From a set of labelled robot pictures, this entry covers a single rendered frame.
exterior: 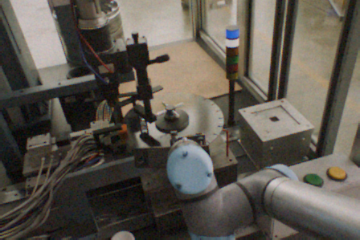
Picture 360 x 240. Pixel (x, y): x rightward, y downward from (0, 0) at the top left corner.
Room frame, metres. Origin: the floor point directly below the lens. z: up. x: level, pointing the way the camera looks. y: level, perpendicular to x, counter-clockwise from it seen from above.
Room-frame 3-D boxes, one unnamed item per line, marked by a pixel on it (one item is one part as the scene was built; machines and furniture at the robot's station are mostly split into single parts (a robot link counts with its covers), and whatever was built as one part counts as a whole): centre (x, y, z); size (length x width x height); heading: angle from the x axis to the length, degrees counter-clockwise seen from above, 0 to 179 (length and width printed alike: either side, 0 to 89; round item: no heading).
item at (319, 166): (0.61, -0.33, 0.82); 0.28 x 0.11 x 0.15; 104
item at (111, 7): (1.56, 0.39, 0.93); 0.31 x 0.31 x 0.36
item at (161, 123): (0.85, 0.03, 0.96); 0.11 x 0.11 x 0.03
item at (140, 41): (0.81, 0.10, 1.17); 0.06 x 0.05 x 0.20; 94
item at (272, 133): (0.87, -0.31, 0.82); 0.18 x 0.18 x 0.15; 14
